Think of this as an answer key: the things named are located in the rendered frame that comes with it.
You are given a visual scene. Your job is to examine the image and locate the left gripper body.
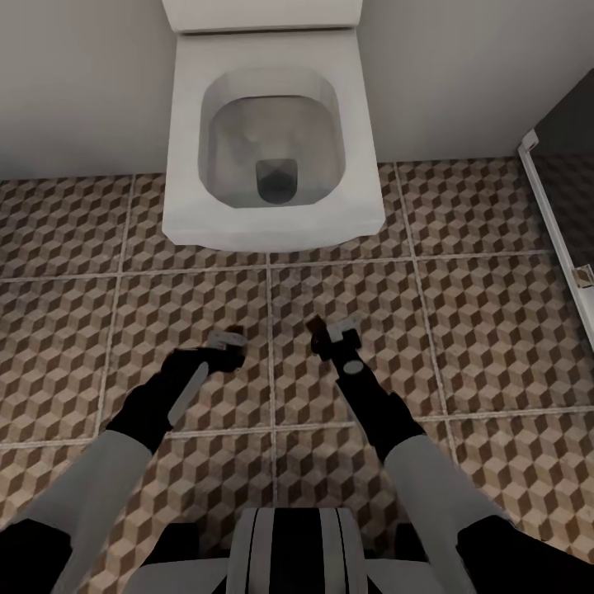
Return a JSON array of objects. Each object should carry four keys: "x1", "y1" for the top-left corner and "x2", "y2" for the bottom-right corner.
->
[{"x1": 205, "y1": 348, "x2": 238, "y2": 374}]

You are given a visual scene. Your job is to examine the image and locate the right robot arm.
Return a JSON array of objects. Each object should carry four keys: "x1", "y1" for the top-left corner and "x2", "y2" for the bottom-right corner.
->
[{"x1": 311, "y1": 313, "x2": 594, "y2": 594}]

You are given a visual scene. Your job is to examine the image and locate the mousetrap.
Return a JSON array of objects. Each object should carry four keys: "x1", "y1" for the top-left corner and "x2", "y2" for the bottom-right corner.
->
[
  {"x1": 305, "y1": 315, "x2": 330, "y2": 342},
  {"x1": 224, "y1": 325, "x2": 244, "y2": 356}
]

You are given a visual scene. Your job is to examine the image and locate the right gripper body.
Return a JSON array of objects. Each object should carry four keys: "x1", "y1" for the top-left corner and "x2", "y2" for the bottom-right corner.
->
[{"x1": 315, "y1": 328, "x2": 361, "y2": 364}]

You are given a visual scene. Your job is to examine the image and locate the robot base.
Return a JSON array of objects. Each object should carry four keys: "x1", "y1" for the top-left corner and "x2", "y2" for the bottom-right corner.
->
[{"x1": 121, "y1": 523, "x2": 445, "y2": 594}]

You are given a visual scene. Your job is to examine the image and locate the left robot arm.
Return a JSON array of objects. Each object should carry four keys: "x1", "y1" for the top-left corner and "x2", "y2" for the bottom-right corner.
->
[{"x1": 0, "y1": 331, "x2": 246, "y2": 594}]

